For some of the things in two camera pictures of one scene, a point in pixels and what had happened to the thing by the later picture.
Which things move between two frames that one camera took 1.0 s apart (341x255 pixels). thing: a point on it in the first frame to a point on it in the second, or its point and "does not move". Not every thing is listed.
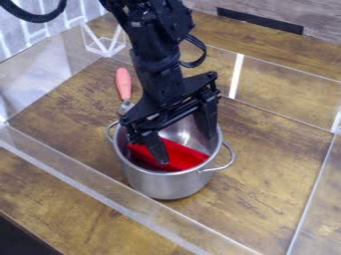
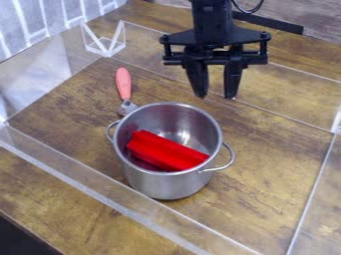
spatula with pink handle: x=125 y=87 does not move
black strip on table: x=298 y=29 does not move
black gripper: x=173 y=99 to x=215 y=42
